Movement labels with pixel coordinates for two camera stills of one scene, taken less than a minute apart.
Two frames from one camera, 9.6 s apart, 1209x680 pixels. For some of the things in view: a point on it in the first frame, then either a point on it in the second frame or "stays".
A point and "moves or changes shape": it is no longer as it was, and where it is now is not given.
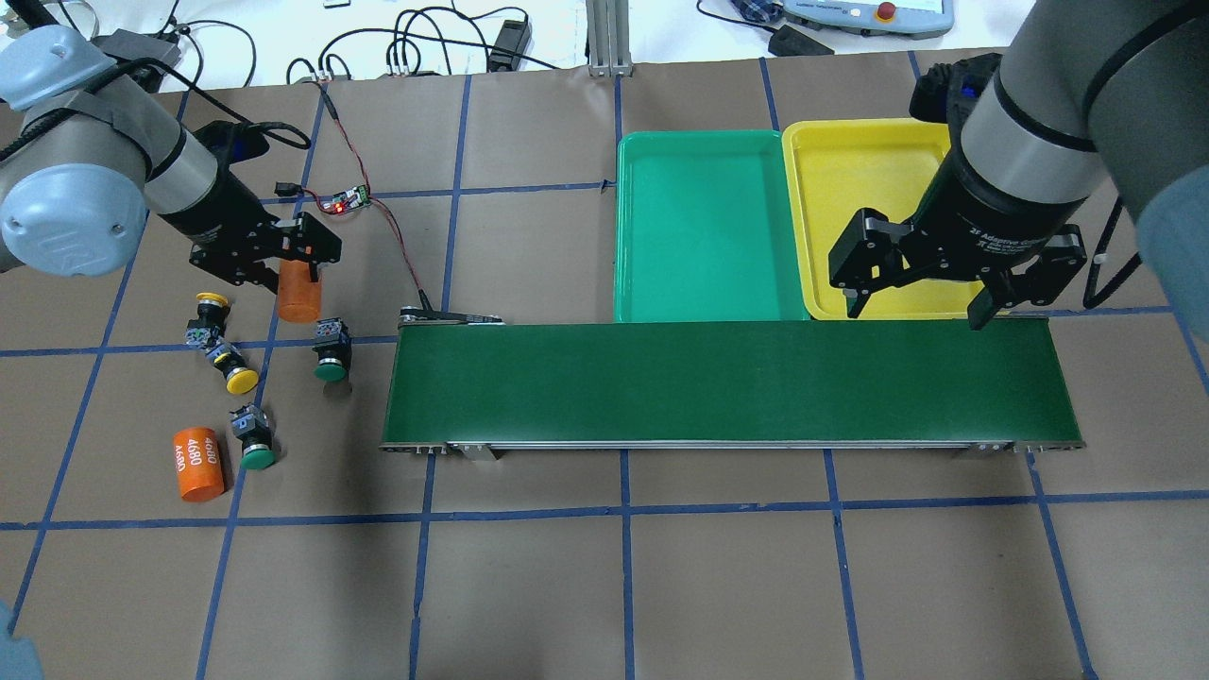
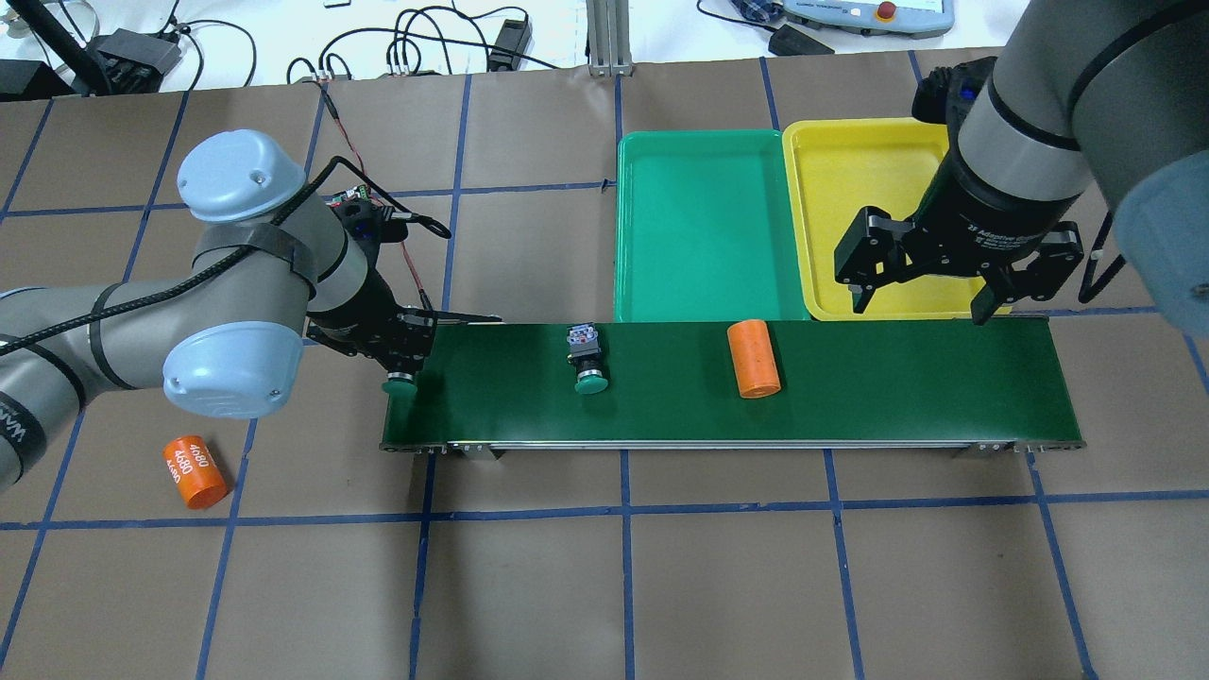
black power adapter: x=514 y=37 stays
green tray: x=704 y=229 stays
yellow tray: x=838 y=167 stays
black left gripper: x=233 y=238 -> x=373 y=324
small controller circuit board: x=349 y=199 stays
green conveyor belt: x=477 y=388 stays
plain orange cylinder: x=298 y=297 moves or changes shape
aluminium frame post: x=609 y=38 stays
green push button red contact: x=333 y=348 -> x=585 y=349
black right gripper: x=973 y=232 stays
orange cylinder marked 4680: x=198 y=464 moves or changes shape
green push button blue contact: x=251 y=427 -> x=400 y=384
